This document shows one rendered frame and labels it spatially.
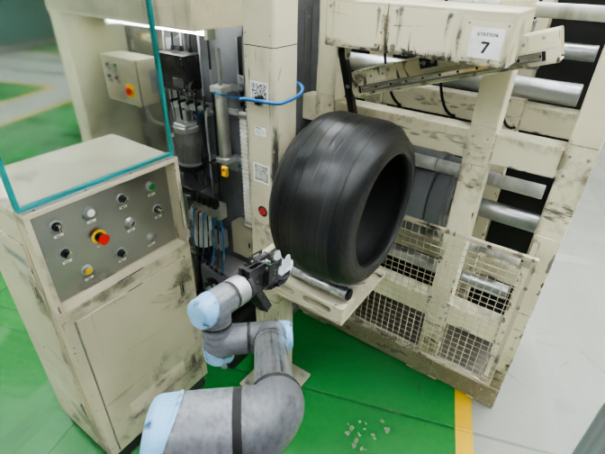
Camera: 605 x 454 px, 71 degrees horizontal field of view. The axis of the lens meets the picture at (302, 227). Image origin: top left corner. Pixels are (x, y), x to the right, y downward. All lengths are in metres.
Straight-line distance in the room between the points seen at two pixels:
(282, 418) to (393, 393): 1.74
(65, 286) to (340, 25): 1.26
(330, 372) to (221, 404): 1.78
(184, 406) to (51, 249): 0.95
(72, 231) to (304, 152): 0.78
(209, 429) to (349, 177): 0.78
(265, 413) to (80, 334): 1.09
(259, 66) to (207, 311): 0.82
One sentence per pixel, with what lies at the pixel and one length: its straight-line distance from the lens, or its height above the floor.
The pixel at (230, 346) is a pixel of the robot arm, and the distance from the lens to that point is 1.05.
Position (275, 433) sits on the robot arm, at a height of 1.30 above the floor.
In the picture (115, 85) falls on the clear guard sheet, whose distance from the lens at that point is 1.47.
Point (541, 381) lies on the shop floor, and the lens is 2.74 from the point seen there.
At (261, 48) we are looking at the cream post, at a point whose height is 1.65.
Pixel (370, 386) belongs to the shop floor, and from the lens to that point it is 2.40.
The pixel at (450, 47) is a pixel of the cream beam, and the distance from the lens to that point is 1.42.
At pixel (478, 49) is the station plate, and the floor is 1.68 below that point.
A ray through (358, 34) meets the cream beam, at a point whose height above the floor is 1.68.
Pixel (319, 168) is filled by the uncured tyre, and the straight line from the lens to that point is 1.23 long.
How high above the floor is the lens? 1.88
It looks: 32 degrees down
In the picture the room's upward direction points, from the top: 2 degrees clockwise
